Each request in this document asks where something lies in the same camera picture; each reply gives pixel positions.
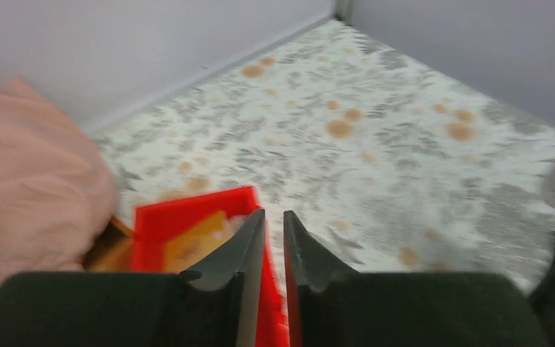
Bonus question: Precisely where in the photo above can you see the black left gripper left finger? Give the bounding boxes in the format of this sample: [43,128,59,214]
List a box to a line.
[0,210,265,346]

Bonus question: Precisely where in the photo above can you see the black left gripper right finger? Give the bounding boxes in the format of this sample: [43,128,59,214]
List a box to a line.
[283,211,549,347]

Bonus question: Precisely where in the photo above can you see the red plastic bin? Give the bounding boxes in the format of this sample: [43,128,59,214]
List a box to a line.
[132,186,289,346]

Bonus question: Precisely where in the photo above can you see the wooden tray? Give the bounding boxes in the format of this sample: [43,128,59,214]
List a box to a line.
[82,216,133,272]

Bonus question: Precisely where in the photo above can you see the pink cloth garment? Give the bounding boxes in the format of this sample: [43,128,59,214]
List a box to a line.
[0,79,117,284]

